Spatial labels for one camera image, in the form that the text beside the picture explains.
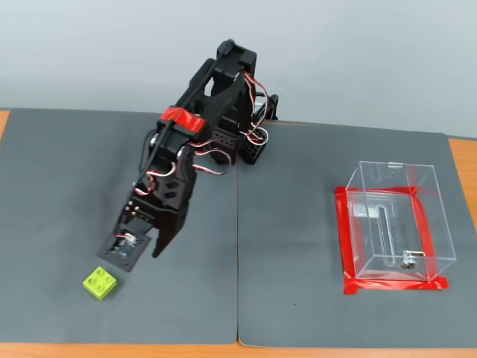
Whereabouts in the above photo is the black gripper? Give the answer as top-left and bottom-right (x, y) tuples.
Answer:
(117, 172), (195, 259)

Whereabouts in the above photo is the green lego block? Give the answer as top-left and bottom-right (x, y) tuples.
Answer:
(82, 266), (119, 301)

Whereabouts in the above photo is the red tape band on arm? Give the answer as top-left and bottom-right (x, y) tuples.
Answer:
(156, 107), (208, 136)

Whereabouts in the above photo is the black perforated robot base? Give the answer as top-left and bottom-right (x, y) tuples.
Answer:
(212, 125), (270, 167)

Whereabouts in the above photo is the transparent plastic box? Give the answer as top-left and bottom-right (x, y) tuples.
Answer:
(344, 160), (458, 283)

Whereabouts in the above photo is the silver box latch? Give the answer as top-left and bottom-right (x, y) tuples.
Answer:
(396, 250), (427, 271)

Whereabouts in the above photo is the grey mat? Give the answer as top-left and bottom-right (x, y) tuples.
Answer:
(236, 119), (477, 350)
(0, 107), (239, 345)

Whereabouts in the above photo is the black table clamp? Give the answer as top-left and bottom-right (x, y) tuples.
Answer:
(260, 92), (281, 122)

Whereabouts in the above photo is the red tape strip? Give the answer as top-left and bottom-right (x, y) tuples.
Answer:
(409, 188), (440, 283)
(334, 186), (361, 296)
(335, 183), (429, 198)
(342, 276), (449, 297)

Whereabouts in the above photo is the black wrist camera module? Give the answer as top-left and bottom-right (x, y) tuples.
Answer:
(97, 224), (152, 274)

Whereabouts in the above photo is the red white servo wire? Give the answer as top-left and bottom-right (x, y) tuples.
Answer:
(185, 138), (239, 177)
(241, 70), (272, 147)
(133, 161), (178, 198)

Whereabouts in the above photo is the black camera cable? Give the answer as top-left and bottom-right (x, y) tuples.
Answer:
(138, 39), (234, 178)

